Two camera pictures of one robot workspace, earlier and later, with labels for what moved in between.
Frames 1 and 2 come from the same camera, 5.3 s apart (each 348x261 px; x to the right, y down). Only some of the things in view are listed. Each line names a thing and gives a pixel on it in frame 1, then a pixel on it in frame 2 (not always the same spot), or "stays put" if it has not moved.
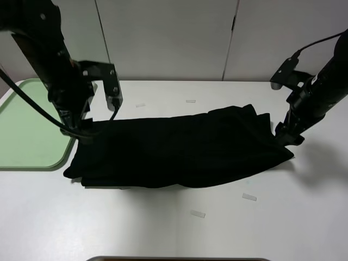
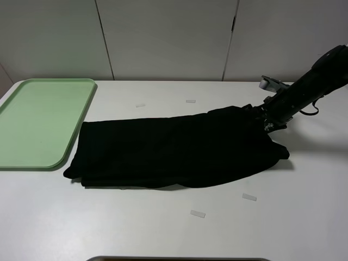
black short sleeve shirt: (184, 150) stays put
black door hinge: (233, 23) stays put
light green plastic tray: (30, 140) stays put
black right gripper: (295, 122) to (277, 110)
